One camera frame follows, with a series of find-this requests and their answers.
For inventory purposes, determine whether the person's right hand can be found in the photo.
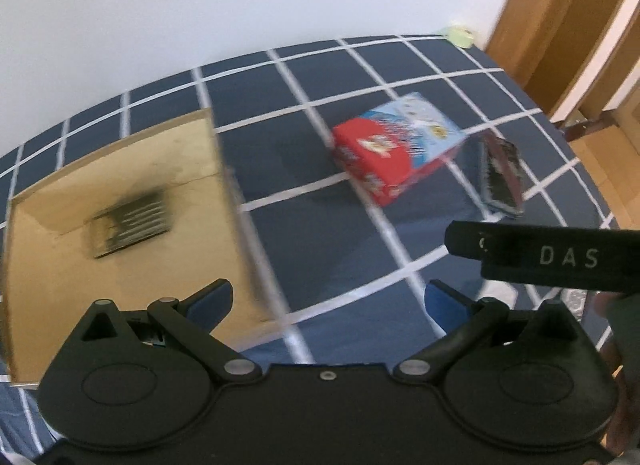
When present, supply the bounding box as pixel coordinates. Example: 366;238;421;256
594;292;639;454

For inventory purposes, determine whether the dark speckled tin case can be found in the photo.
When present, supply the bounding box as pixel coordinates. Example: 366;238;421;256
480;130;524;217

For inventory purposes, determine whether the brown cardboard box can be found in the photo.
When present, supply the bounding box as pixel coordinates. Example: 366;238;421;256
1;109;274;387

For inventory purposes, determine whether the screwdriver set clear case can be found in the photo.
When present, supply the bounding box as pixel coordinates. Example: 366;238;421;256
87;189;171;259

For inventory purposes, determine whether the red blue detergent box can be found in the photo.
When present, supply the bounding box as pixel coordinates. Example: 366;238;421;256
332;92;466;206

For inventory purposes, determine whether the navy white checked bedsheet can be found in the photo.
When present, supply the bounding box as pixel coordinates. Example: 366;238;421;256
1;35;617;464

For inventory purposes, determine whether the pale green tape roll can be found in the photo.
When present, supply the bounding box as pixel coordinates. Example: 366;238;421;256
440;24;475;49

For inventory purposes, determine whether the wooden door frame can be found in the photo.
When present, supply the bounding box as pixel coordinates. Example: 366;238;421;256
485;0;625;122

